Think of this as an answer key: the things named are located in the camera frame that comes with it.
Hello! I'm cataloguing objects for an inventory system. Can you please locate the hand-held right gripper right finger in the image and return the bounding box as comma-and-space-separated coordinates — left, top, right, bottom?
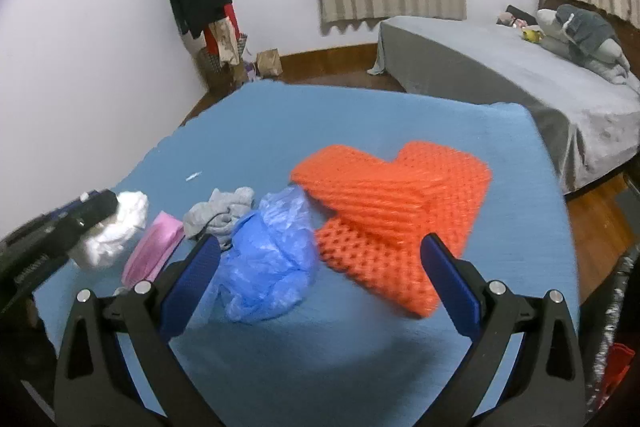
417, 232, 587, 427

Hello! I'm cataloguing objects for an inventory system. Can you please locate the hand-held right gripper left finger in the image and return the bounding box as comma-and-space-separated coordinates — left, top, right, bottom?
54, 233, 222, 427

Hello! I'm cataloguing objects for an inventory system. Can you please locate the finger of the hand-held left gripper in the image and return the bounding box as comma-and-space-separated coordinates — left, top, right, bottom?
54, 188, 121, 236

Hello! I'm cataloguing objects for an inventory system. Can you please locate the white tissue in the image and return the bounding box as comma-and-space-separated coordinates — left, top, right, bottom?
75, 190, 150, 270

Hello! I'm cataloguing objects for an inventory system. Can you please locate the pink plastic packet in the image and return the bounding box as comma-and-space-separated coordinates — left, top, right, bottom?
121, 211, 185, 288

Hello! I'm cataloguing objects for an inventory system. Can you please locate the grey cloth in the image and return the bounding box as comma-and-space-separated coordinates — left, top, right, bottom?
182, 187, 256, 242

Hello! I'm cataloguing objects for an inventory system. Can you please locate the blue plastic bag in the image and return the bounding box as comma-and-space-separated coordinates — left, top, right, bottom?
207, 187, 321, 323

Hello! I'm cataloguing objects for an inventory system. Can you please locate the blue blanket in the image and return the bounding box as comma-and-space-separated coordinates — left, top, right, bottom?
32, 79, 581, 427

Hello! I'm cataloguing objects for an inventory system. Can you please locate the dark woven basket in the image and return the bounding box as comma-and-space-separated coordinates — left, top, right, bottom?
192, 34, 251, 82

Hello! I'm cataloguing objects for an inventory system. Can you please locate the beige patterned cloth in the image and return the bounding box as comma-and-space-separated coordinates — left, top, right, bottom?
207, 19, 242, 65

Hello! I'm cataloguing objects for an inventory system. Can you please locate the bed with grey sheet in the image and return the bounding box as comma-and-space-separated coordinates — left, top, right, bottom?
369, 16, 640, 195

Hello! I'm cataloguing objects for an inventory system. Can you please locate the brown paper bag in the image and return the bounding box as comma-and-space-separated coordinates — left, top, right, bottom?
256, 49, 283, 76

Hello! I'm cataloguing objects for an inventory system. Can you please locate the red garment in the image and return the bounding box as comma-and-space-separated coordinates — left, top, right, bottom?
202, 4, 241, 58

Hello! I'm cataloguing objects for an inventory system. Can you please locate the dark pillow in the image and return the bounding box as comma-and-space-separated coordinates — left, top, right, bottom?
505, 5, 538, 25

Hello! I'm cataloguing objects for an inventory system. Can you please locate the dark grey garment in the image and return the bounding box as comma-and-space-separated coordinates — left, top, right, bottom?
556, 4, 621, 52

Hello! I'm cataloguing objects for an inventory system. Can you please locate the brown wooden headboard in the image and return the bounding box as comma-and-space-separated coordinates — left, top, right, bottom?
537, 0, 640, 42

